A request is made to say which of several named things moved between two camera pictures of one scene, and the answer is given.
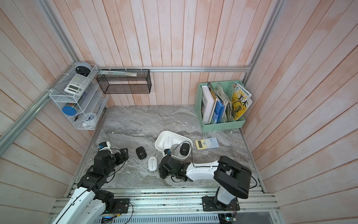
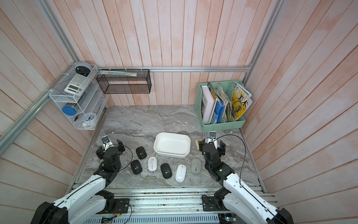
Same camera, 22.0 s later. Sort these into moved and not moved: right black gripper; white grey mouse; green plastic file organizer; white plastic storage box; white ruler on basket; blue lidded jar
Moved: right black gripper; white grey mouse
Not moved: white ruler on basket; white plastic storage box; green plastic file organizer; blue lidded jar
